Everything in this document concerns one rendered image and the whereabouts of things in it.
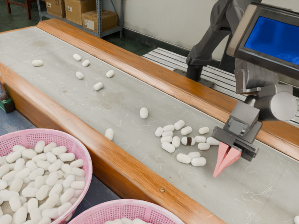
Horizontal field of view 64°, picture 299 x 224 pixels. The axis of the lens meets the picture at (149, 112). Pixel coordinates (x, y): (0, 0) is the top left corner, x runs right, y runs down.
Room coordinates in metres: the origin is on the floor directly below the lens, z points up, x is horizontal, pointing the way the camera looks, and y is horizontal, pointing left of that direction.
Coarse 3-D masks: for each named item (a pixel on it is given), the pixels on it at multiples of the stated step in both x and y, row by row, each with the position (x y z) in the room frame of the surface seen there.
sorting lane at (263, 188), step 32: (32, 32) 1.06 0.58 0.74; (64, 64) 0.80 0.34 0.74; (96, 64) 0.83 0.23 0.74; (64, 96) 0.60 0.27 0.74; (96, 96) 0.62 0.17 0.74; (128, 96) 0.64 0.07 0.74; (160, 96) 0.66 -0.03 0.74; (96, 128) 0.47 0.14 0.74; (128, 128) 0.49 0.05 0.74; (192, 128) 0.52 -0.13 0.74; (160, 160) 0.39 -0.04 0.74; (256, 160) 0.43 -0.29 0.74; (288, 160) 0.44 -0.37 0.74; (192, 192) 0.31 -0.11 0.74; (224, 192) 0.32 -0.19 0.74; (256, 192) 0.33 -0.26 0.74; (288, 192) 0.34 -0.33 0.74
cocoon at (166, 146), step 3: (165, 141) 0.44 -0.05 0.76; (162, 144) 0.43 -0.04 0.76; (165, 144) 0.43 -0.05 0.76; (168, 144) 0.43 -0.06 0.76; (171, 144) 0.43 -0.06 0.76; (162, 147) 0.42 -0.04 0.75; (165, 147) 0.42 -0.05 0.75; (168, 147) 0.42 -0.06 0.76; (171, 147) 0.42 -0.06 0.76; (174, 147) 0.42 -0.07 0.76; (168, 150) 0.41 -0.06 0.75; (171, 150) 0.41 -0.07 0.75
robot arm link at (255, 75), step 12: (228, 0) 0.68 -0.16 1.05; (240, 0) 0.67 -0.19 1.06; (252, 0) 0.68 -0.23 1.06; (216, 12) 0.73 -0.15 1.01; (228, 12) 0.68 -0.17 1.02; (240, 12) 0.64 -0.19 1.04; (216, 24) 0.72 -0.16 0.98; (240, 60) 0.53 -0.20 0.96; (252, 72) 0.49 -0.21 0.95; (264, 72) 0.49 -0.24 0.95; (252, 84) 0.48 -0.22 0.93; (264, 84) 0.48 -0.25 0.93
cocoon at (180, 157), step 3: (180, 153) 0.40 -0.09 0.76; (177, 156) 0.39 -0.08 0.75; (180, 156) 0.39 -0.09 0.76; (183, 156) 0.39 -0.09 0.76; (186, 156) 0.39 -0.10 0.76; (189, 156) 0.39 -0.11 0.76; (177, 159) 0.39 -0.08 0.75; (180, 159) 0.39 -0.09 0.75; (183, 159) 0.39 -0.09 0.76; (186, 159) 0.39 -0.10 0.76; (189, 159) 0.39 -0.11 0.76; (183, 162) 0.39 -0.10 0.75; (186, 162) 0.38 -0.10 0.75; (189, 162) 0.39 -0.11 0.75
